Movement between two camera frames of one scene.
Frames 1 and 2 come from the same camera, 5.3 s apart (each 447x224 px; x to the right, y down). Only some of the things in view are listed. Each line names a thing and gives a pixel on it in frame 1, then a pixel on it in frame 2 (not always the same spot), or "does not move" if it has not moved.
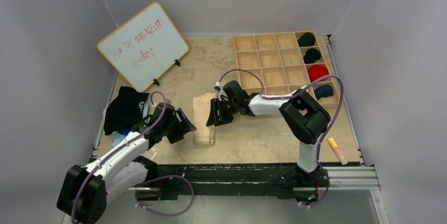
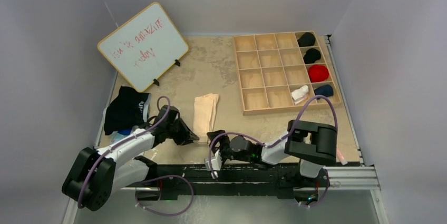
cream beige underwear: x=203 y=135 does not move
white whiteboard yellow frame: x=145 y=49 does not move
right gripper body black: x=234 y=103 to x=226 y=153
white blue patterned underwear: x=117 y=137 does not move
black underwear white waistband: x=126 y=108 does not move
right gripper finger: x=220 y=112 to x=223 y=140
